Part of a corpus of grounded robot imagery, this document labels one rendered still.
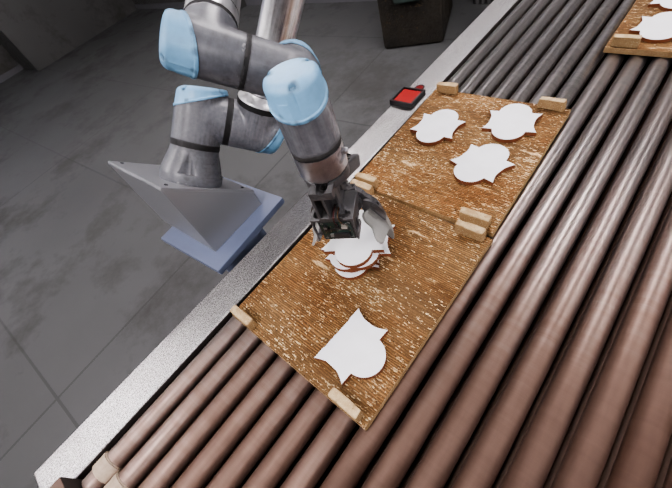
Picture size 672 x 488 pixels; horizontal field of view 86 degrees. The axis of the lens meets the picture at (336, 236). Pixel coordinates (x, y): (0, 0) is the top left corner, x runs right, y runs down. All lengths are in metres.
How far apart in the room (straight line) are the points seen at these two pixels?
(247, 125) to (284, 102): 0.49
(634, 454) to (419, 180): 0.58
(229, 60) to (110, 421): 0.69
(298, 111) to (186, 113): 0.51
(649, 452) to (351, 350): 0.41
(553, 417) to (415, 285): 0.28
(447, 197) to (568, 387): 0.41
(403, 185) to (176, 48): 0.54
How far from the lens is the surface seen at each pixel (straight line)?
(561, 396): 0.66
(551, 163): 0.93
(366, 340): 0.65
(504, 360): 0.66
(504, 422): 0.63
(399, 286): 0.70
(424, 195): 0.83
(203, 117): 0.93
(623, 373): 0.69
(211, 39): 0.54
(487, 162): 0.88
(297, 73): 0.46
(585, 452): 0.64
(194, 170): 0.93
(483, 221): 0.75
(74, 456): 0.91
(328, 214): 0.55
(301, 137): 0.48
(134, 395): 0.87
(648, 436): 0.67
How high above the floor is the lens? 1.54
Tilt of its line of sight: 49 degrees down
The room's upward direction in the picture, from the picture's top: 23 degrees counter-clockwise
